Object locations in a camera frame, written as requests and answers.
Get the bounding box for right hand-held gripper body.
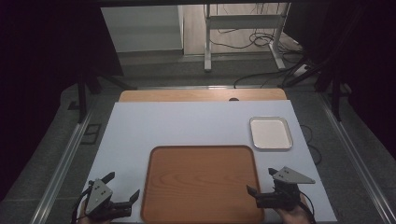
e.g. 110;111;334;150
256;165;317;211

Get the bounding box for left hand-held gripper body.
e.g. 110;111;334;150
84;178;133;222

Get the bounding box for person's left hand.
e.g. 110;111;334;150
78;200;110;224

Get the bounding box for person's right hand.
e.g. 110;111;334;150
275;202;312;224

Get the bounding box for white rectangular plate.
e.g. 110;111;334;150
248;116;294;151

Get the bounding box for large wooden tray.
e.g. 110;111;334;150
140;145;265;224

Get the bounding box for black tripod stand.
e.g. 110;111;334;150
281;55;353;122
67;69;138;124

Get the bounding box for white board sheet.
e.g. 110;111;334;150
81;99;338;224

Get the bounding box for wooden table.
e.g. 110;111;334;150
118;88;288;104

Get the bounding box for white power strip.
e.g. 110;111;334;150
292;63;310;77

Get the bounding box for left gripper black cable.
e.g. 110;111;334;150
70;182;95;224

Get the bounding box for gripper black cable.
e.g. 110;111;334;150
298;189;318;224
70;182;95;224

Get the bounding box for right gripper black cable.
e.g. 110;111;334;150
298;189;318;224

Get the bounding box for aluminium rail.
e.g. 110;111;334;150
320;92;396;224
29;109;94;224

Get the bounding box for black rectangular floor frame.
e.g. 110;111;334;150
79;122;103;146

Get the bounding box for thin black cable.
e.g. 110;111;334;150
299;123;323;166

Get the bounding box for black floor cables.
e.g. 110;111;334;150
208;3;309;90

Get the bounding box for white metal stand frame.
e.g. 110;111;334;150
203;2;291;73

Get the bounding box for grey wall panel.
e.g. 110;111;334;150
100;5;185;54

